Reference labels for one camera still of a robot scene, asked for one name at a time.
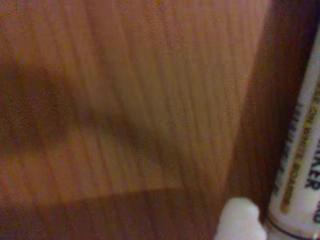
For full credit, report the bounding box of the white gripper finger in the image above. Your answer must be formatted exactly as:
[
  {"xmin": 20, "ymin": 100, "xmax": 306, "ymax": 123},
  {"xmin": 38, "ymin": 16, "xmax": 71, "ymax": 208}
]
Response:
[{"xmin": 215, "ymin": 196, "xmax": 268, "ymax": 240}]

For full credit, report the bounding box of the white marker with black cap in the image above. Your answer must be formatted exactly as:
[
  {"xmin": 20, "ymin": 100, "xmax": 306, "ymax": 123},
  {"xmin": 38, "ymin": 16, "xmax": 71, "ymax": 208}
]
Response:
[{"xmin": 264, "ymin": 14, "xmax": 320, "ymax": 240}]

